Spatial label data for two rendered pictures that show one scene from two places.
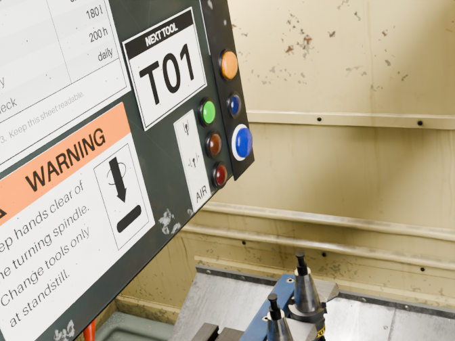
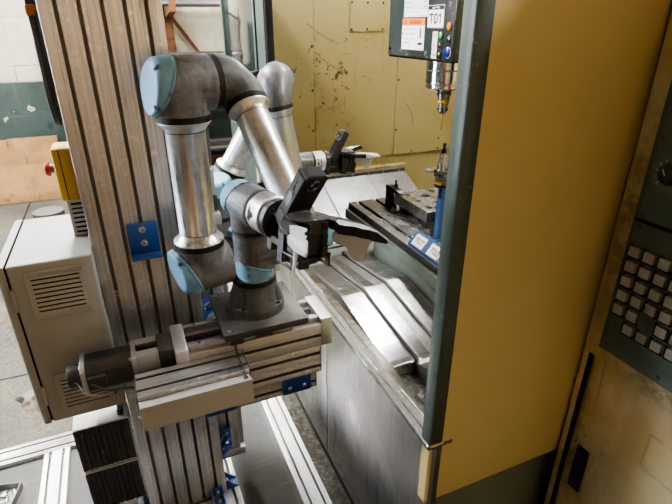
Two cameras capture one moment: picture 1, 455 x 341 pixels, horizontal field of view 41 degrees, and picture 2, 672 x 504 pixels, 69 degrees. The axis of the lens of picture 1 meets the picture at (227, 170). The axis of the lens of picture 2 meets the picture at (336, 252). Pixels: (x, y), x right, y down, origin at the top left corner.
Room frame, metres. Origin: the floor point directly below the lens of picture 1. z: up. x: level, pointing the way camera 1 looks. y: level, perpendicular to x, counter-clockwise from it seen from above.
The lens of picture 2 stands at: (1.23, -1.68, 1.74)
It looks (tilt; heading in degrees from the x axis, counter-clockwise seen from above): 25 degrees down; 124
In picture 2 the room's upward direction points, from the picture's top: straight up
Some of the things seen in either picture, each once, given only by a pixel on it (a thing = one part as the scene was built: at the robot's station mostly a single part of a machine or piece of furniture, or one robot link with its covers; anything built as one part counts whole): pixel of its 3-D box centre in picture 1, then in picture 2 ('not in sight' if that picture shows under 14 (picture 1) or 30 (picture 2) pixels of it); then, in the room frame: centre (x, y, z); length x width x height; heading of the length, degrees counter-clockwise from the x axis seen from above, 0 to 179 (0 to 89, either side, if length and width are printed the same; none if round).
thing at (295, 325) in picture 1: (296, 331); not in sight; (0.76, -0.06, 1.21); 0.07 x 0.05 x 0.01; 57
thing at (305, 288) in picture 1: (305, 287); not in sight; (0.80, -0.09, 1.26); 0.04 x 0.04 x 0.07
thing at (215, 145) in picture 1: (214, 144); not in sight; (0.51, 0.01, 1.67); 0.02 x 0.01 x 0.02; 147
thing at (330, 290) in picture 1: (319, 290); not in sight; (0.85, -0.12, 1.21); 0.07 x 0.05 x 0.01; 57
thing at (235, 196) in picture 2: not in sight; (249, 204); (0.61, -1.05, 1.43); 0.11 x 0.08 x 0.09; 162
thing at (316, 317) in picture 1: (308, 309); not in sight; (0.80, -0.09, 1.21); 0.06 x 0.06 x 0.03
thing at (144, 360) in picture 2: not in sight; (130, 363); (0.22, -1.13, 0.95); 0.28 x 0.13 x 0.09; 58
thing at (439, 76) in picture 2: not in sight; (445, 72); (0.41, 0.32, 1.56); 0.16 x 0.16 x 0.12
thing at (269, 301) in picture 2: not in sight; (255, 289); (0.40, -0.84, 1.09); 0.15 x 0.15 x 0.10
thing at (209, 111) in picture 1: (208, 111); not in sight; (0.51, 0.01, 1.71); 0.02 x 0.01 x 0.02; 147
